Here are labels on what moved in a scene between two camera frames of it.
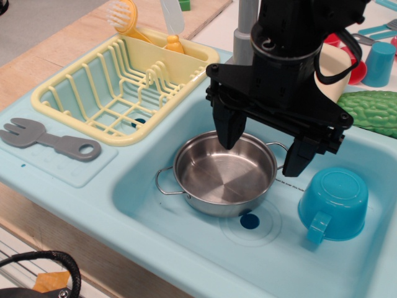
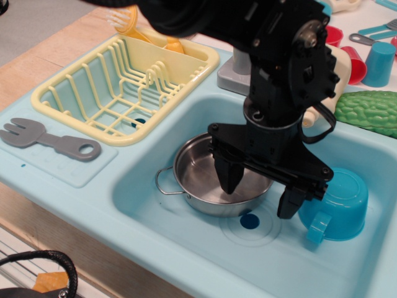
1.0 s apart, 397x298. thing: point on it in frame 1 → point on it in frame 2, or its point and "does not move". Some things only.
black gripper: x=279 y=91 → x=271 y=143
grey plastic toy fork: x=32 y=134 does not move
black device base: x=20 y=292 does not move
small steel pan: x=219 y=181 does not move
